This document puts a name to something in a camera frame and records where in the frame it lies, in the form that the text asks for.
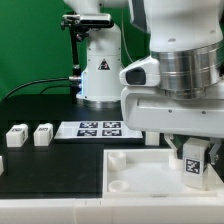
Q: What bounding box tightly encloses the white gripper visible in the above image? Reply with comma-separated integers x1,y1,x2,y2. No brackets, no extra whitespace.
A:
121,85,224,165

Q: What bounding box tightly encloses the white square tabletop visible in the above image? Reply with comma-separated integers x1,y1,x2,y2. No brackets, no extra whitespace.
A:
102,149,224,198

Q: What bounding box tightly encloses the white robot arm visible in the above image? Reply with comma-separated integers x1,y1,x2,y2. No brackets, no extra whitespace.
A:
63,0,224,162

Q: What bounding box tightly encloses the white obstacle fence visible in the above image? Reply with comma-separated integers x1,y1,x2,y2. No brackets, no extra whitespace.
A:
0,197,224,224

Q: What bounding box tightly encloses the white part at left edge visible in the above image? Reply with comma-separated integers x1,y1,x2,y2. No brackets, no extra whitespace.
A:
0,156,4,176

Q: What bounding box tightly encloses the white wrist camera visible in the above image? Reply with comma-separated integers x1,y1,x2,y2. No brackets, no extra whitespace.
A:
119,56,161,87

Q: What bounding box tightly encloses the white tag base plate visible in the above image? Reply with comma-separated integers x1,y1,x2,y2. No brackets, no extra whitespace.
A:
55,121,142,140

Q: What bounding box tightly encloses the black cable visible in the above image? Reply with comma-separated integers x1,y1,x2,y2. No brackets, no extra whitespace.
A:
0,77,83,101

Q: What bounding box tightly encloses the black camera on stand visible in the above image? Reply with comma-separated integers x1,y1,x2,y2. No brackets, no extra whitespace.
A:
60,13,114,94

